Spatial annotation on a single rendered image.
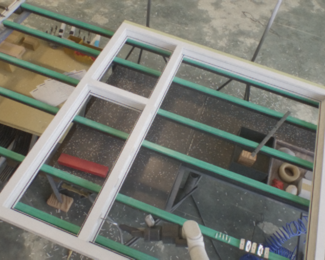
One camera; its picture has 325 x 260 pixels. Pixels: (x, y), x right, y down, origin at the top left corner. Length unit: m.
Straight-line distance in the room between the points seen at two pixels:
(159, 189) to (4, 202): 0.84
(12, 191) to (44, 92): 0.89
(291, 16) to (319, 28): 0.38
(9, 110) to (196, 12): 2.64
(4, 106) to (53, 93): 0.32
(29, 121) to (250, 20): 2.98
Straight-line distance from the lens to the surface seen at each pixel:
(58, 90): 2.30
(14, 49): 2.47
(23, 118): 2.21
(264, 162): 2.19
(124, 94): 1.85
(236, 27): 4.06
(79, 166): 1.96
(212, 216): 2.57
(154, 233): 1.44
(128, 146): 1.65
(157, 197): 1.91
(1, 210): 1.61
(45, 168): 1.72
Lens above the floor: 2.36
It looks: 56 degrees down
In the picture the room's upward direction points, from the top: 11 degrees clockwise
